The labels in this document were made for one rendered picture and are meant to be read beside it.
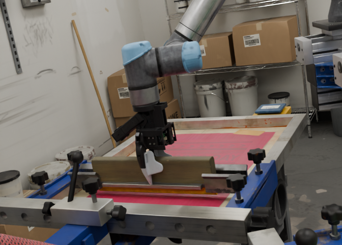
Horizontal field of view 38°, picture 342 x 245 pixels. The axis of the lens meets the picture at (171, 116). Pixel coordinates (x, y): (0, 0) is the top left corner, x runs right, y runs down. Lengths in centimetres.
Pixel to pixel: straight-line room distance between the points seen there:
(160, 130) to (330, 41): 89
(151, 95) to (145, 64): 8
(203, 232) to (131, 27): 433
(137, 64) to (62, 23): 312
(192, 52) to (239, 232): 46
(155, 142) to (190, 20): 33
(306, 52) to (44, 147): 259
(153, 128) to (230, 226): 39
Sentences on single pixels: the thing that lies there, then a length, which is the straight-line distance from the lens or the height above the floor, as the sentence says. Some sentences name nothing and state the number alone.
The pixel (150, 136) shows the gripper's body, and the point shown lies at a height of 113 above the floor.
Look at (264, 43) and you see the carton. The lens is 445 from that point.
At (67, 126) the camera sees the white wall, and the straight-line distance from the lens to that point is 423.
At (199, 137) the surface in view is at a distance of 176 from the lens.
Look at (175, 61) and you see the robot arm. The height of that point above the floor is 131.
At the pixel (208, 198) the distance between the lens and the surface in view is 126.
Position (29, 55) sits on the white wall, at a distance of 394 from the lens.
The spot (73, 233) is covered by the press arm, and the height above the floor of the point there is 104.
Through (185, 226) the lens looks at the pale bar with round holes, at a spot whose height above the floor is 102.
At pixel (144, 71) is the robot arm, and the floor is 129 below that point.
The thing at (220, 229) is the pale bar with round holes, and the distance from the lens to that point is 97.
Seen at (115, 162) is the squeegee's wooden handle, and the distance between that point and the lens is 135.
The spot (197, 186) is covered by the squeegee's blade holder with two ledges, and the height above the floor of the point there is 99.
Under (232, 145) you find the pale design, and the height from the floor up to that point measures 95.
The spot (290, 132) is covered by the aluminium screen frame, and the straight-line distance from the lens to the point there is 157.
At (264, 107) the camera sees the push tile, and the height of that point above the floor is 97.
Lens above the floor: 147
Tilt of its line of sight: 14 degrees down
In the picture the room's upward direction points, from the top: 10 degrees counter-clockwise
